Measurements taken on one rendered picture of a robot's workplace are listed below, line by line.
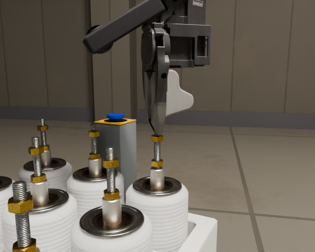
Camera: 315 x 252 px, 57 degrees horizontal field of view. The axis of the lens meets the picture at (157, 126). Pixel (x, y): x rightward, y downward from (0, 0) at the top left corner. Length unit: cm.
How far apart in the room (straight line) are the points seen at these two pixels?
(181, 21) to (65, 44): 231
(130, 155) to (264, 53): 186
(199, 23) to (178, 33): 4
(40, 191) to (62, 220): 5
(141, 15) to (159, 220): 28
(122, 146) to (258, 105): 185
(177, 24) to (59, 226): 30
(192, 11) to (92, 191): 30
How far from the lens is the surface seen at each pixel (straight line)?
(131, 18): 40
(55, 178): 56
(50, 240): 41
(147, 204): 42
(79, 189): 48
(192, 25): 41
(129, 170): 69
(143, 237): 34
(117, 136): 64
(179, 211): 44
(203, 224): 51
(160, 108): 39
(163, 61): 38
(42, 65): 281
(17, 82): 296
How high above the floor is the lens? 42
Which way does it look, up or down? 10 degrees down
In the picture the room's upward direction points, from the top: straight up
